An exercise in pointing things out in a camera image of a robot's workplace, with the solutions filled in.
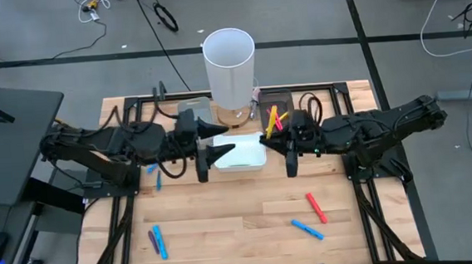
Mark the black desk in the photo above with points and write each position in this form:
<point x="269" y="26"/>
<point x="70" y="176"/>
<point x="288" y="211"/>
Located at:
<point x="13" y="156"/>

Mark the pink highlighter marker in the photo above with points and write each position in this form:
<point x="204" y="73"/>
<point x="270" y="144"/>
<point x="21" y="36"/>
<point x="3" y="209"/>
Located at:
<point x="279" y="124"/>

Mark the teal blue highlighter marker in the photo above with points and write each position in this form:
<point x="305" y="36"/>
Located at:
<point x="158" y="181"/>

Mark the red highlighter marker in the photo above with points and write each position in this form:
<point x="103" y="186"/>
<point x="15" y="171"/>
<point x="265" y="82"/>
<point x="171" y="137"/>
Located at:
<point x="316" y="208"/>

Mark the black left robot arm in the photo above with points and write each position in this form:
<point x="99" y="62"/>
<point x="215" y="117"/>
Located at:
<point x="95" y="146"/>

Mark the yellow highlighter marker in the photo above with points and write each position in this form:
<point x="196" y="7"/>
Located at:
<point x="284" y="115"/>
<point x="271" y="122"/>

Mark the transparent smoky plastic bin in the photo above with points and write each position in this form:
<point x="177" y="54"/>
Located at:
<point x="286" y="101"/>

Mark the grey plastic bin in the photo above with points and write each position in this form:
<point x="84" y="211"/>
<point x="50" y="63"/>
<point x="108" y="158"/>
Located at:
<point x="200" y="103"/>

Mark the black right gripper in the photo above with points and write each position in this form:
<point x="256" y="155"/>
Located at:
<point x="305" y="137"/>

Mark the white cylindrical lamp shade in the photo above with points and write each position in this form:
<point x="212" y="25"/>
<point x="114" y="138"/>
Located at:
<point x="230" y="78"/>

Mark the white plastic bin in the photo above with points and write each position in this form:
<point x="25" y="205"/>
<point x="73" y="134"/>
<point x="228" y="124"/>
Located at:
<point x="246" y="156"/>

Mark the purple highlighter marker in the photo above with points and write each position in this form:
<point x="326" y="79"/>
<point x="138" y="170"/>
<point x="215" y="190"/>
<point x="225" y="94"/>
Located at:
<point x="153" y="242"/>

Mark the grey desk foot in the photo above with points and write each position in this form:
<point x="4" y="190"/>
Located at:
<point x="466" y="93"/>

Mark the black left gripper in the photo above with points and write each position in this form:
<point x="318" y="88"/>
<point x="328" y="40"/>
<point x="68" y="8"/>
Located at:
<point x="188" y="139"/>

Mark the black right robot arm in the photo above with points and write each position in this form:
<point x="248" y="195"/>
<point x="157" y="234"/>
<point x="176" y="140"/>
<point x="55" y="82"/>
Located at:
<point x="365" y="131"/>

